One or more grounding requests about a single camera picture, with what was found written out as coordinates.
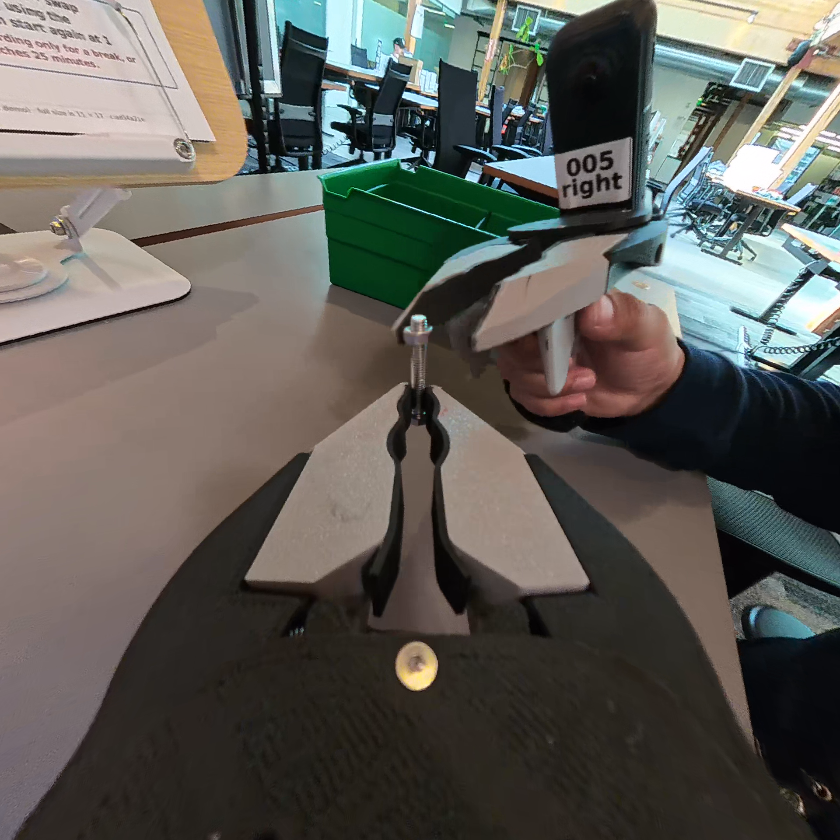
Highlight person's right hand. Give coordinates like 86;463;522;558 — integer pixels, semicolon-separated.
499;289;686;421

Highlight hanging green plant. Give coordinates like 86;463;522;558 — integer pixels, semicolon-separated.
499;16;546;73

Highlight paper instruction sheet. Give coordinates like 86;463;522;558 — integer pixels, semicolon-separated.
0;0;216;142

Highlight person's body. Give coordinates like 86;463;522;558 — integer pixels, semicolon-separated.
735;630;840;840

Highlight silver hex bolt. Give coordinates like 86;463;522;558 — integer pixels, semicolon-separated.
410;315;427;427

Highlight wood-edged white desk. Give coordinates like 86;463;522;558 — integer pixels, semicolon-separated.
482;154;564;198

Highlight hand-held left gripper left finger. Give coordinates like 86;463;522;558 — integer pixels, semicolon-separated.
245;382;408;616

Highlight wooden standing desk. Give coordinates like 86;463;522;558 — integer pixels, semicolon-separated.
748;223;840;378

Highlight white air vent grille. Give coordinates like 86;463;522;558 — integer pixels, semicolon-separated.
728;58;775;89

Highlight black mesh office chair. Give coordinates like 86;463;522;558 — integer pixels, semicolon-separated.
709;476;840;572

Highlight black high-back office chair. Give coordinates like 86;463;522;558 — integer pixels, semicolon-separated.
433;59;500;179

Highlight green plastic bin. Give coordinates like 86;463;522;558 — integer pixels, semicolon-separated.
318;157;562;309

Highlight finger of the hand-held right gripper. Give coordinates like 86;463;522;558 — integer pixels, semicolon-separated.
453;235;631;376
392;238;546;345

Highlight person's grey shoe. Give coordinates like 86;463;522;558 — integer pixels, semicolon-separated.
740;604;818;641

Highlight white backing panel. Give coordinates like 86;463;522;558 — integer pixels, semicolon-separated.
0;128;198;178

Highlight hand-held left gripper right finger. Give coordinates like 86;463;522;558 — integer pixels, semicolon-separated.
425;386;592;616

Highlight person's right forearm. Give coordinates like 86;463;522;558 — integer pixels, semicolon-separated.
581;341;840;519

